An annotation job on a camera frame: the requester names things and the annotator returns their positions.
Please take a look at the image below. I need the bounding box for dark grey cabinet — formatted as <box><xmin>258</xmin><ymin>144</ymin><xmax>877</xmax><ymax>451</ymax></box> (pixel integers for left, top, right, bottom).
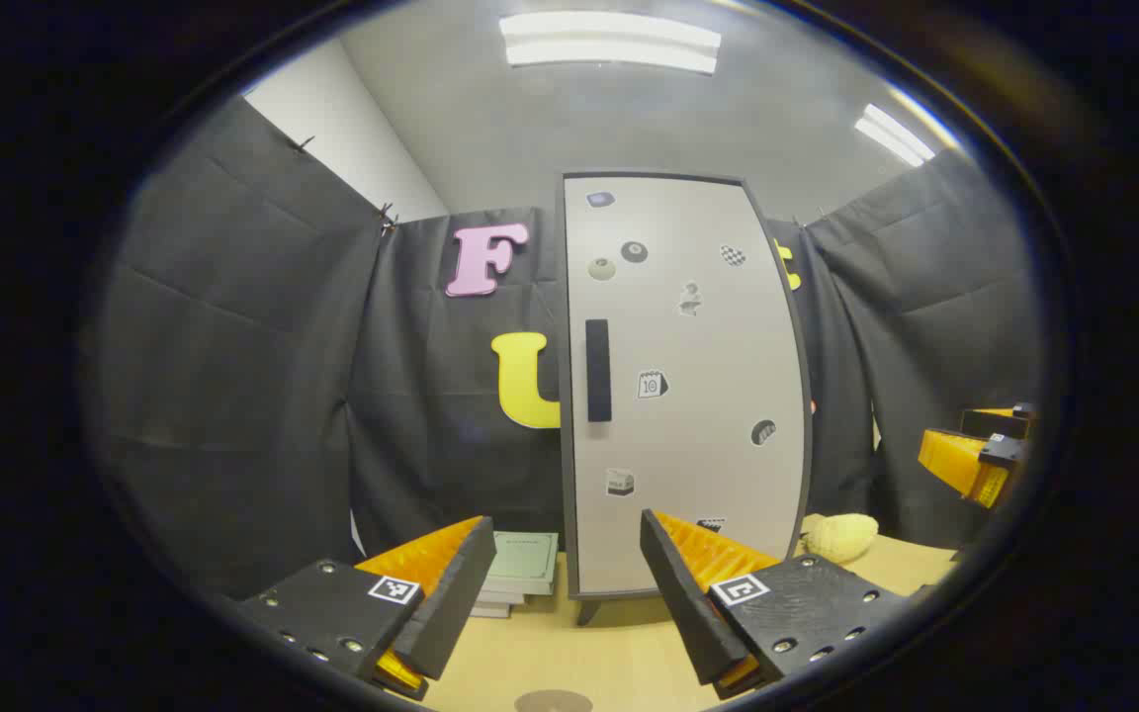
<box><xmin>556</xmin><ymin>170</ymin><xmax>818</xmax><ymax>627</ymax></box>

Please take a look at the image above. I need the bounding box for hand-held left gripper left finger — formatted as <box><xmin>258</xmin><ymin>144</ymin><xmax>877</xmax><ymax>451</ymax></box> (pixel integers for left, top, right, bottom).
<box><xmin>233</xmin><ymin>514</ymin><xmax>497</xmax><ymax>701</ymax></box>

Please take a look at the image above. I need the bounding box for yellow plush toy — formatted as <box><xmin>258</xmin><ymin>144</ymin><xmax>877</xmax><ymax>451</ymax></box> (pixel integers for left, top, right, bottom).
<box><xmin>804</xmin><ymin>512</ymin><xmax>880</xmax><ymax>566</ymax></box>

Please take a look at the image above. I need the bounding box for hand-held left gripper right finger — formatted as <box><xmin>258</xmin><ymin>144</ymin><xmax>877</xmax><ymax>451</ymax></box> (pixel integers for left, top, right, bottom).
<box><xmin>640</xmin><ymin>509</ymin><xmax>912</xmax><ymax>700</ymax></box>

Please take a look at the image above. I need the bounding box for black door handle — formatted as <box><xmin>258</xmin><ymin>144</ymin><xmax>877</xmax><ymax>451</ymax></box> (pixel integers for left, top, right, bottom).
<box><xmin>585</xmin><ymin>318</ymin><xmax>613</xmax><ymax>423</ymax></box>

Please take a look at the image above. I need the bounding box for grey cabinet door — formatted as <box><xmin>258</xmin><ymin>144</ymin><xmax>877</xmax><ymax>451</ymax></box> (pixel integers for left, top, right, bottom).
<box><xmin>558</xmin><ymin>171</ymin><xmax>816</xmax><ymax>600</ymax></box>

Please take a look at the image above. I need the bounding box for green book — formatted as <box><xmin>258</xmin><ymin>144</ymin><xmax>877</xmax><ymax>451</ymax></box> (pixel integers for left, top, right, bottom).
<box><xmin>485</xmin><ymin>531</ymin><xmax>561</xmax><ymax>582</ymax></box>

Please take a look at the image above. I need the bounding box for black backdrop cloth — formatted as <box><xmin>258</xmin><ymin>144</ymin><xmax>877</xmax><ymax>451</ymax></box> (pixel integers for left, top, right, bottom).
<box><xmin>85</xmin><ymin>96</ymin><xmax>1043</xmax><ymax>599</ymax></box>

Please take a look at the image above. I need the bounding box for white book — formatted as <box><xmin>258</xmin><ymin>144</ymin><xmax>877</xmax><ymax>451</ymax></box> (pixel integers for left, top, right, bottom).
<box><xmin>479</xmin><ymin>577</ymin><xmax>557</xmax><ymax>598</ymax></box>
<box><xmin>471</xmin><ymin>593</ymin><xmax>533</xmax><ymax>620</ymax></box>

